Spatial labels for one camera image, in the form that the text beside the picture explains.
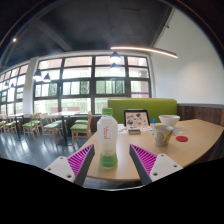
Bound wooden green-seat chairs group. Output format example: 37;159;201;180
0;111;93;146

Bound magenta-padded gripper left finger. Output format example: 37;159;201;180
44;143;96;187

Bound black pendant lamps group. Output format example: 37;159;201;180
1;51;123;89

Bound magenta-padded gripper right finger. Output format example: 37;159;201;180
128;143;184;186

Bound sticker-covered black laptop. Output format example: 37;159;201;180
123;109;151;129

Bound wooden dining table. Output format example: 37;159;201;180
49;111;81;147

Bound white flower-print paper cup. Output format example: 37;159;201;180
153;124;175;148

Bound green upholstered booth bench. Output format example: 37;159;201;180
107;97;178;125

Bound white green-capped drink bottle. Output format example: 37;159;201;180
96;107;119;169

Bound white paper sheets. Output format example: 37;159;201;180
117;123;130;135

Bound white ceramic bowl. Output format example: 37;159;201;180
158;114;181;128

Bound long linear ceiling light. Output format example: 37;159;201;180
110;45;179;59

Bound flat round red coaster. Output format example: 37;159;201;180
175;135;189;143

